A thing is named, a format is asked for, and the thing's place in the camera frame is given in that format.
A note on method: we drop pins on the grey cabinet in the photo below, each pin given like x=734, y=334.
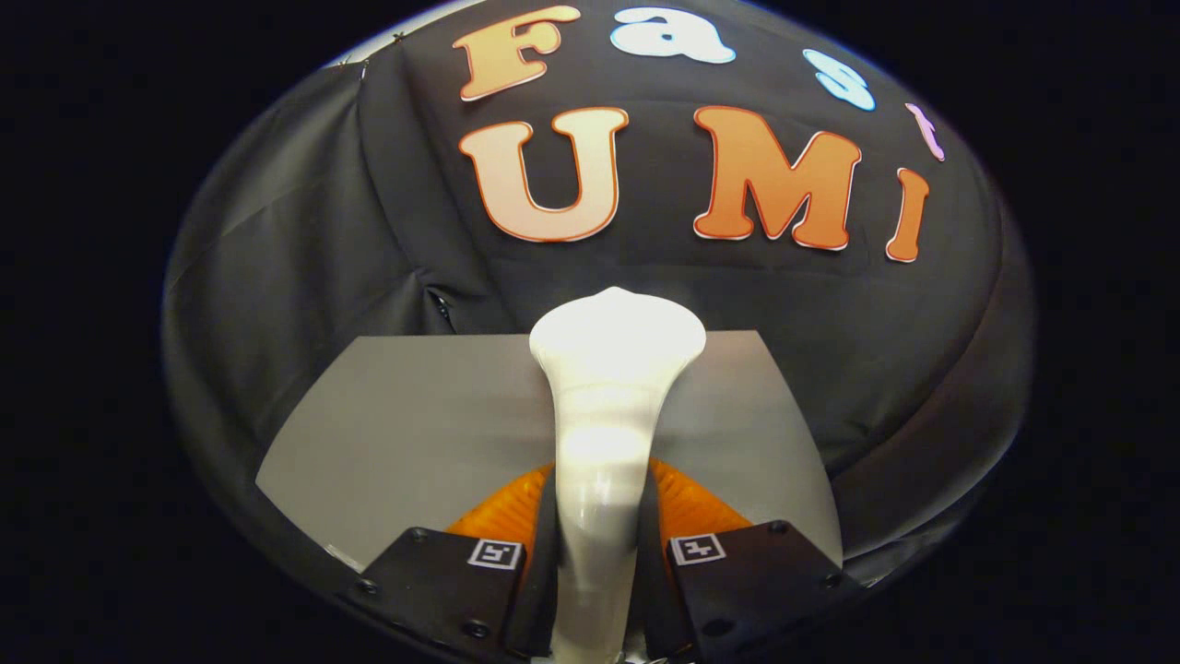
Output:
x=415, y=433

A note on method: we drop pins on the white garment steamer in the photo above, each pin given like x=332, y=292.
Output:
x=604, y=415

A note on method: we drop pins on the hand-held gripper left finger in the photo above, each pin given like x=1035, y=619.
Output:
x=544, y=581

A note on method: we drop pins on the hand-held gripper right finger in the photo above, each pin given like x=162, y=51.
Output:
x=650, y=590

